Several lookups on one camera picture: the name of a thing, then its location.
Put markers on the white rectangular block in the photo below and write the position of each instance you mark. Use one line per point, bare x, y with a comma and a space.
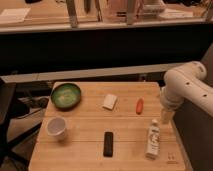
109, 101

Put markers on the orange carrot toy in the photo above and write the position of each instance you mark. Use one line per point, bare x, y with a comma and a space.
139, 106

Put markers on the black rectangular remote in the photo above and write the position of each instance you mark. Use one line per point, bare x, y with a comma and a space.
108, 144

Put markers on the metal frame post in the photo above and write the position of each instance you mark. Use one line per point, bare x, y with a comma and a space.
72, 13

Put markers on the white paper sheet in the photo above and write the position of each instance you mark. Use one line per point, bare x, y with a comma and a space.
8, 16

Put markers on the white tube bottle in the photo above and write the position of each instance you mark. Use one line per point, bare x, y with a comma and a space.
153, 137

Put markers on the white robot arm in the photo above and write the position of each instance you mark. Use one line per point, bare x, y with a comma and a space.
185, 82

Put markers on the green ceramic bowl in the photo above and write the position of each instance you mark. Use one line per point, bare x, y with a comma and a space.
66, 95

